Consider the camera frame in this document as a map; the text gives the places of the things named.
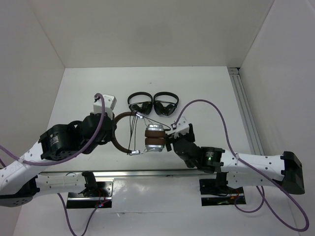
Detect brown silver headphones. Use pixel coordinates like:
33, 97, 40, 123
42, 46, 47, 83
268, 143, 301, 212
111, 112, 167, 155

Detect left black headphones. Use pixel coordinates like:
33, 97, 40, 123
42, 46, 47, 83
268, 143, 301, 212
127, 91, 153, 115

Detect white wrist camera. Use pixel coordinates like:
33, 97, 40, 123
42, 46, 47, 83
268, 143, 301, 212
93, 93, 117, 120
171, 117, 189, 139

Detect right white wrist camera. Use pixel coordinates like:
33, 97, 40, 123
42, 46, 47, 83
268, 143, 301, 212
171, 117, 189, 139

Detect right black headphones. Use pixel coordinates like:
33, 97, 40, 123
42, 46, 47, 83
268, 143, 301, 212
153, 91, 180, 117

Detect black headphones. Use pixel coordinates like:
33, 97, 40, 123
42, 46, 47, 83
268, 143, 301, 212
127, 91, 153, 115
153, 91, 180, 117

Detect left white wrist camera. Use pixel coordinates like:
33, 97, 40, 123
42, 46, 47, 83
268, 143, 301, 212
93, 93, 117, 120

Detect right side aluminium rail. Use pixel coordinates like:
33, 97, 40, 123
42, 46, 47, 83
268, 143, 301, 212
227, 67, 264, 155

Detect thin black headphone cable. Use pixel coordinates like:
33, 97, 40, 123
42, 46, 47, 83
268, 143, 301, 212
126, 112, 173, 154

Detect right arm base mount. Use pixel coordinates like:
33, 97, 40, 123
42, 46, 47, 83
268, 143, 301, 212
199, 173, 246, 207

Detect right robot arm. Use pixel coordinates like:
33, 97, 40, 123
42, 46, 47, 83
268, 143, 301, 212
167, 124, 305, 195

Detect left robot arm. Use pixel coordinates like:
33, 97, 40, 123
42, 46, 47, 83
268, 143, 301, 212
0, 114, 117, 207

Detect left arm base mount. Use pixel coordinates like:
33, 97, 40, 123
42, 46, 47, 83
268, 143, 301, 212
66, 177, 114, 209

